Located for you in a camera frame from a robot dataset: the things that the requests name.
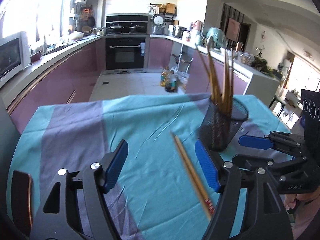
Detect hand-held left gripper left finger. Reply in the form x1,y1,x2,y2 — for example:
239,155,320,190
29,139,129,240

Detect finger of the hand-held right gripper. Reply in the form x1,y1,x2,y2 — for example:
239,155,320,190
232,154,308,174
239,132,309,157

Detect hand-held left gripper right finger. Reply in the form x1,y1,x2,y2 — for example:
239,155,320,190
195,140,293,240

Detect red floral end chopstick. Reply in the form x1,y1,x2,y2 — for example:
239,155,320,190
170,131,216,222

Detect black mesh utensil holder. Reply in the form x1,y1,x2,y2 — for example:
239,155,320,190
199,95,249,152

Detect person's right forearm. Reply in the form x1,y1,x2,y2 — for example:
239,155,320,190
291,201,320,240

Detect person's right hand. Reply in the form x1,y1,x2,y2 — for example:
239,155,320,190
284,192,320,213

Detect teal and purple tablecloth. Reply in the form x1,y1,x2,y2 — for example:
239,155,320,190
7,94,293,240

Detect green potted plant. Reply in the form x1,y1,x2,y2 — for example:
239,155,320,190
251,46,282,77

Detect clear plastic bag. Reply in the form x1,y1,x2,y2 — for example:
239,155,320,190
176,71,189,90

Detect dark wooden chair back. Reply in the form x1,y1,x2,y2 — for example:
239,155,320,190
11,170,34,237

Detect purple kitchen cabinets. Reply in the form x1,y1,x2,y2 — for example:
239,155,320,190
0,34,280,135

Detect dark wooden door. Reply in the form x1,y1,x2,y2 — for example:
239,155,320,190
222,4,251,49

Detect black built-in oven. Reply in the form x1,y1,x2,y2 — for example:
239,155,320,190
105,37,147,70

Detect teal covered appliance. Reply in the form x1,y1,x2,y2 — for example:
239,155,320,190
206,27,228,49

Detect pink thermos jug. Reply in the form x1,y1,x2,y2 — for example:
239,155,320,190
192,20,203,34

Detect steel cooking pot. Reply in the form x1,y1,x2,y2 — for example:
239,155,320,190
172,25,187,38

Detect white bowl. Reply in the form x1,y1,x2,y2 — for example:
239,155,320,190
68,31,85,42

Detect black cooktop unit with pans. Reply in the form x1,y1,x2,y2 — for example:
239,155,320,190
106,15,150,35

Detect silver rice cooker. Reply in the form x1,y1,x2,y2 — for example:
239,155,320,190
152,14,167,35

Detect white microwave oven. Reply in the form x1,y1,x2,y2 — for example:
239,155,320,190
0,31,31,80

